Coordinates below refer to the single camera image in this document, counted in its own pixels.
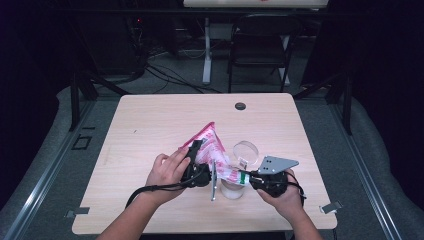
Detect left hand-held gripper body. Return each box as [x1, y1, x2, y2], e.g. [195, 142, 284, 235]
[181, 159, 218, 202]

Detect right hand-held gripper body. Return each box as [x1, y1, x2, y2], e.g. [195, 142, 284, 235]
[249, 155, 300, 198]

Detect pink and white plastic bag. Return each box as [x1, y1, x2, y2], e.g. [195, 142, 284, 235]
[179, 121, 251, 185]

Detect clear glass jar with lid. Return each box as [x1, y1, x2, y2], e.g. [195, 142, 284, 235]
[219, 140, 260, 200]

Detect person's right hand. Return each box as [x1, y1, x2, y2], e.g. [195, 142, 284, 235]
[256, 169, 304, 223]

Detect person's left hand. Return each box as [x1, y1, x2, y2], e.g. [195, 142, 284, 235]
[145, 147, 192, 206]

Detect grey tape piece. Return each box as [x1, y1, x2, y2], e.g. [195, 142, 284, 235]
[64, 206, 91, 219]
[319, 200, 343, 215]

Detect black metal stand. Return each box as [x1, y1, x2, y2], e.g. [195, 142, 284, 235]
[68, 71, 129, 133]
[293, 71, 354, 136]

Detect black tape square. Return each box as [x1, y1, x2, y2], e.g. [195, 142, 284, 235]
[70, 134, 93, 151]

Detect black folding chair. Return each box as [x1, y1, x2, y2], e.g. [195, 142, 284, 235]
[227, 13, 303, 94]

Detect dark equipment with red light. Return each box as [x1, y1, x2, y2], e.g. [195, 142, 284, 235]
[123, 0, 181, 58]

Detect white desk with white legs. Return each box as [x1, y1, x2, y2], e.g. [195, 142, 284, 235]
[182, 0, 329, 87]

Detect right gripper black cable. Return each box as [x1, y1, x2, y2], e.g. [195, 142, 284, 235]
[286, 171, 306, 206]

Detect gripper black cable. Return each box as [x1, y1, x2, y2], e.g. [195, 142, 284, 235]
[286, 171, 306, 206]
[125, 166, 209, 209]

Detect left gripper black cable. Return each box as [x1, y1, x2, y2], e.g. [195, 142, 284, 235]
[125, 166, 209, 209]

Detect black floor cables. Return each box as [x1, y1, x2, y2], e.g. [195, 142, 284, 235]
[143, 63, 223, 95]

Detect aluminium floor rail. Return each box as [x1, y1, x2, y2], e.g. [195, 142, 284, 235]
[328, 99, 403, 240]
[3, 99, 96, 240]

